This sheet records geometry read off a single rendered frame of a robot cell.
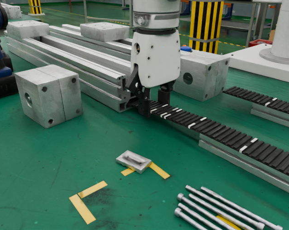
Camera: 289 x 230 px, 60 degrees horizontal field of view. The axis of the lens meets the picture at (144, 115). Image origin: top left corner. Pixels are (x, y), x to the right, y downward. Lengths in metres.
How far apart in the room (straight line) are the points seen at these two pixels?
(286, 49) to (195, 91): 0.41
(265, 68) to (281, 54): 0.10
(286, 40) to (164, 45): 0.55
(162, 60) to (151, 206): 0.27
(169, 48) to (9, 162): 0.34
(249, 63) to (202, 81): 0.32
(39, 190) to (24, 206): 0.03
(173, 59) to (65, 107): 0.24
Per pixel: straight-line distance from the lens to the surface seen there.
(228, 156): 0.44
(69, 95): 0.55
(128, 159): 0.41
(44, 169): 0.43
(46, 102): 0.52
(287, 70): 0.86
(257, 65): 0.90
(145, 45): 0.46
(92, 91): 0.64
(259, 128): 0.56
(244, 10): 9.33
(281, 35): 0.96
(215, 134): 0.44
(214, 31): 4.02
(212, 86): 0.65
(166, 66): 0.50
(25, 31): 1.04
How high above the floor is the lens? 1.04
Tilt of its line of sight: 28 degrees down
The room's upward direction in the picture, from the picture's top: straight up
